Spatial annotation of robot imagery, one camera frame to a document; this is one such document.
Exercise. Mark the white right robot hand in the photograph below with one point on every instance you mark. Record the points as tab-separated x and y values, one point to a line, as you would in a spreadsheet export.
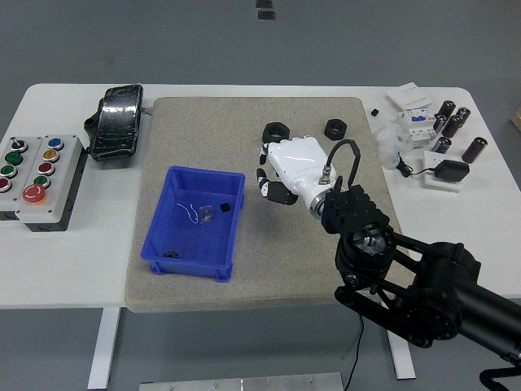
299	163

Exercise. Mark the small black gear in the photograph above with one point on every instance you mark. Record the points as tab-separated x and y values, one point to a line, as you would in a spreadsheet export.
171	255

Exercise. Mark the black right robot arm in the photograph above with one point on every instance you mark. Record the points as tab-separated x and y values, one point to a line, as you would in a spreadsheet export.
439	285

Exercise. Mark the large black hex nut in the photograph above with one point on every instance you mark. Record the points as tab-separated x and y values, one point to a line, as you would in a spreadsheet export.
269	132

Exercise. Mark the small black hex nut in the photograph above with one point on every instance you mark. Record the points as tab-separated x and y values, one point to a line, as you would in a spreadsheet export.
330	133

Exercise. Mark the blue plastic box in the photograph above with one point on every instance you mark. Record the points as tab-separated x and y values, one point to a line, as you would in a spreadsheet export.
187	240

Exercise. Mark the brown cardboard box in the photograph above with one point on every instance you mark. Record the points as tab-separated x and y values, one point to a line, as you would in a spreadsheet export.
517	117

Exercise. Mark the grey button box with emergency stop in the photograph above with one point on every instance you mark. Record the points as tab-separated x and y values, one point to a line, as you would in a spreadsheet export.
61	167

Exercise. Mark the grey button box with selector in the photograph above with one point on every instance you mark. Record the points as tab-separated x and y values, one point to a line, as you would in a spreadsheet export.
20	171

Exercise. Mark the crumpled clear plastic bag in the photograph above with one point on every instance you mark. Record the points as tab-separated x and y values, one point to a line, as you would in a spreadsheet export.
388	142

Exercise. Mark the clear bag of screws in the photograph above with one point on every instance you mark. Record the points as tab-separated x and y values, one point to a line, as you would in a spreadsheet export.
207	213

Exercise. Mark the white circuit breaker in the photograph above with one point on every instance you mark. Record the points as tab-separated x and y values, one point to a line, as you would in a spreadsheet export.
419	130

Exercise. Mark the flat white carton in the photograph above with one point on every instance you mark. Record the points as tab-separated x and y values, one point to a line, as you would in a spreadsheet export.
409	97

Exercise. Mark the grey-brown mat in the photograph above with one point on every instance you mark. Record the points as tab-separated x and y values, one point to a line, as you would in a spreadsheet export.
252	285

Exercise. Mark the dark brown capacitor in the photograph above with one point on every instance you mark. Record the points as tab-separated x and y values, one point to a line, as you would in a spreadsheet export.
474	149
463	114
442	145
445	109
452	126
439	123

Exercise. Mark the black floor block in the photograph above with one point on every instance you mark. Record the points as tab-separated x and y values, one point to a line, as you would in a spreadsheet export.
266	15

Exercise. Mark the black power adapter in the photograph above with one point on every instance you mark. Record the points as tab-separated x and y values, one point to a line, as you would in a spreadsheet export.
452	171

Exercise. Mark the black wrapped foot pedal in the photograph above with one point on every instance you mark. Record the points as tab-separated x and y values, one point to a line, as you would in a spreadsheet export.
116	122

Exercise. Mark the white table leg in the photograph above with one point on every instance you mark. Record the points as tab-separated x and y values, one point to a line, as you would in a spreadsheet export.
402	362
103	346

